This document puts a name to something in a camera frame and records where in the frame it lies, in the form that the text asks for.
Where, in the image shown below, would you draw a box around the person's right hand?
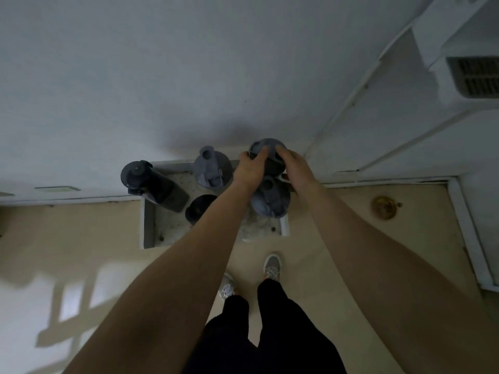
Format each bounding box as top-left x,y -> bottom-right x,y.
276,148 -> 319,191

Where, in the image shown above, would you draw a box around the person's left hand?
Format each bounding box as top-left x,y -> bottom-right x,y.
233,146 -> 270,190

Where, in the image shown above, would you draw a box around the grey bottle with round lid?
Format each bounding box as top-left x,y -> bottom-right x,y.
248,138 -> 288,178

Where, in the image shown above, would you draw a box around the person's left forearm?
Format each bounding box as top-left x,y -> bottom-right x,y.
62,182 -> 262,374

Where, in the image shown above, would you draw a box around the person's right forearm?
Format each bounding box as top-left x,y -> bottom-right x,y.
301,182 -> 499,374

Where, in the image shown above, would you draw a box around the grey bottle with flip lid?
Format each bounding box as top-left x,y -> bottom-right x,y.
249,176 -> 291,219

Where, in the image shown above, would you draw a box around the grey bottle with spout lid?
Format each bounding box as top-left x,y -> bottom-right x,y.
193,146 -> 234,192

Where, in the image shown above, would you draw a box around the dark open bottle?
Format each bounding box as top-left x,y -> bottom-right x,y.
184,194 -> 218,226

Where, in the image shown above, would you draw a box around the white door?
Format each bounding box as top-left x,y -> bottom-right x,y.
305,25 -> 499,184

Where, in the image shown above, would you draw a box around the grey right sneaker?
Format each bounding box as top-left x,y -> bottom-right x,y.
263,253 -> 282,283

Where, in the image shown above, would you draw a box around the grey sneaker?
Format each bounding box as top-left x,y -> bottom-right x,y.
263,253 -> 282,283
218,273 -> 238,301

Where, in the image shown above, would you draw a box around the brass floor door stopper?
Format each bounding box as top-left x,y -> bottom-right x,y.
371,196 -> 403,221

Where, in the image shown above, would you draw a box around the white shallow tray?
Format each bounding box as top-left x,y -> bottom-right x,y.
140,159 -> 291,250

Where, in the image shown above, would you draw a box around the dark bottle with grey cap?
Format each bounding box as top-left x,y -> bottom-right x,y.
120,160 -> 190,213

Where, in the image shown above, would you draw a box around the grey left sneaker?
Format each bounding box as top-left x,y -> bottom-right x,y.
218,273 -> 238,301

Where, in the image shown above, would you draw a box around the black trousers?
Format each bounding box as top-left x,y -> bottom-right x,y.
182,278 -> 347,374

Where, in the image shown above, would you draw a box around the white baseboard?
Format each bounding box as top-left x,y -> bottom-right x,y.
448,177 -> 499,292

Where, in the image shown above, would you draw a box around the white appliance housing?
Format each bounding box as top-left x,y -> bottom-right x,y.
411,0 -> 499,110

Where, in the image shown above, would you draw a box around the dark vent grille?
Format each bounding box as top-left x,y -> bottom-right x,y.
446,56 -> 499,99

